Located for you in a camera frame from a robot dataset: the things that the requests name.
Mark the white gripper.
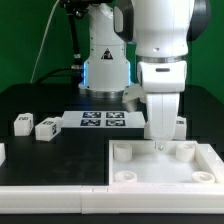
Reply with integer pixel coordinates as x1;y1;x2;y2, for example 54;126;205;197
146;93;180;150

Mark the white square table top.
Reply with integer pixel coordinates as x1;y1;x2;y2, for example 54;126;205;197
109;140;224;184

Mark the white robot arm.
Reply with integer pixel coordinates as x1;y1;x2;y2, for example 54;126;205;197
62;0;211;149

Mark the white AprilTag base sheet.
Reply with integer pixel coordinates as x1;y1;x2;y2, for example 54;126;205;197
62;111;145;128

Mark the white U-shaped obstacle fence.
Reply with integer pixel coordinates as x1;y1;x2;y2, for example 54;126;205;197
0;143;224;215

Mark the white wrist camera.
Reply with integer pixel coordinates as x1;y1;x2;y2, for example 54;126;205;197
122;84;145;112

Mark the black cable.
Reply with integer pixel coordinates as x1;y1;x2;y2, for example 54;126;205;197
35;6;84;84

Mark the white cable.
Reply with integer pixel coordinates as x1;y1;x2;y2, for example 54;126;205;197
30;0;62;84

